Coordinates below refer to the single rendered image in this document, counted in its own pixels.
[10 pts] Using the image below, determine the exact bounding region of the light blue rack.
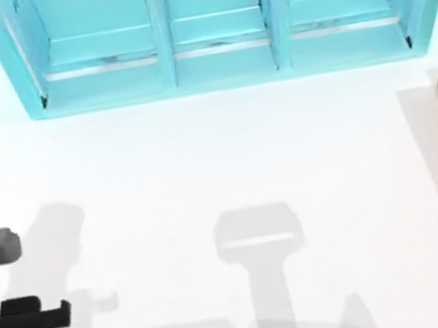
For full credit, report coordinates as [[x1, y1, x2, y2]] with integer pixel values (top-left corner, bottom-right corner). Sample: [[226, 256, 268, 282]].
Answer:
[[0, 0, 438, 128]]

